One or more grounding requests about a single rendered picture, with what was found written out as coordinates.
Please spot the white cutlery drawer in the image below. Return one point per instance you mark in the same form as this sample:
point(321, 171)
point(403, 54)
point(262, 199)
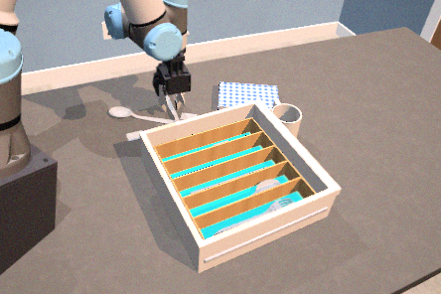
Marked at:
point(300, 158)

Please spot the blue and white checked cloth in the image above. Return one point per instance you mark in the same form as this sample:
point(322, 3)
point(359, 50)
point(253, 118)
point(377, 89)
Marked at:
point(232, 94)

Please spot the beige mug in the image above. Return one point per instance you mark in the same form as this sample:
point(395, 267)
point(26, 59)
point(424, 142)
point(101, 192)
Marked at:
point(289, 115)

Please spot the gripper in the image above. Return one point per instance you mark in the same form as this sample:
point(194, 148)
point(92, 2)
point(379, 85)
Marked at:
point(178, 80)

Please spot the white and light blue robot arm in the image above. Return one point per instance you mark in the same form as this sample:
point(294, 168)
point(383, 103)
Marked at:
point(148, 26)

